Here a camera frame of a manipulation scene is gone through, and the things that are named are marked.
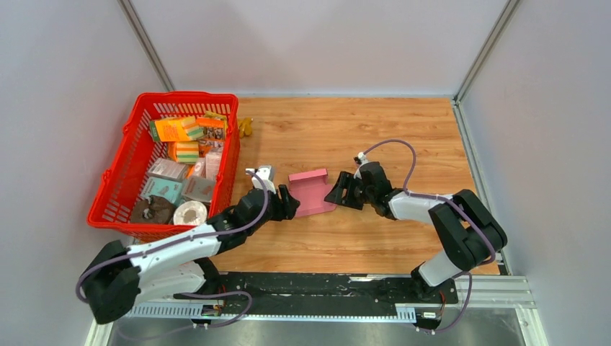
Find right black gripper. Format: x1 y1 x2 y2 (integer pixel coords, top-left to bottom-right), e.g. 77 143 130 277
324 172 375 211

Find pink paper box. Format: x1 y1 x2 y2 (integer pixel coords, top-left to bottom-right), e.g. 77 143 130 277
288 169 337 218

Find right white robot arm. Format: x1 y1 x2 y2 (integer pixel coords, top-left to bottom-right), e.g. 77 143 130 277
324 161 508 302

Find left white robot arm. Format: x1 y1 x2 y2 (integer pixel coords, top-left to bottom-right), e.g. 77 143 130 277
75 185 300 324

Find white tape roll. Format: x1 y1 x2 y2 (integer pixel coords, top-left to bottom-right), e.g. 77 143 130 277
173 200 208 226

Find yellow banana toy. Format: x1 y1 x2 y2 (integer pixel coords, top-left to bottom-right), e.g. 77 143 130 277
238 117 253 138

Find teal snack packet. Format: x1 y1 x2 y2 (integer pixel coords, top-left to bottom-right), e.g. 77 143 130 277
139 177 183 205

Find orange green sponge pack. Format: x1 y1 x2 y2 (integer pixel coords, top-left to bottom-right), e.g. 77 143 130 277
149 116 204 142

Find brown crumpled packet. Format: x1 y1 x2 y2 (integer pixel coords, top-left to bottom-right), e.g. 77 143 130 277
130 195 177 225

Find red plastic basket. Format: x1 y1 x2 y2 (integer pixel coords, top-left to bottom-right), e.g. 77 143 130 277
87 91 241 242

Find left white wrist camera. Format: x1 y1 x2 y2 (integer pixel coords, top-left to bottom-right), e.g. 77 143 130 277
245 165 276 194

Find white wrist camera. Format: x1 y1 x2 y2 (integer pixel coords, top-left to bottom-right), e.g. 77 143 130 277
245 165 276 194
354 152 370 167

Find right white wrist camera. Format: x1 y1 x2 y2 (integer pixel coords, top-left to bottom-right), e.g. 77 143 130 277
354 152 370 167

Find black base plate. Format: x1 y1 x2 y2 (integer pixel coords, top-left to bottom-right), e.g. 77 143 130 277
172 271 459 317

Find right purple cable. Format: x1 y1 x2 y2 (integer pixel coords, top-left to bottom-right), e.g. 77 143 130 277
360 139 497 334

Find aluminium frame rail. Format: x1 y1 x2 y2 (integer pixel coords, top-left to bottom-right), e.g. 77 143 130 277
126 275 535 324

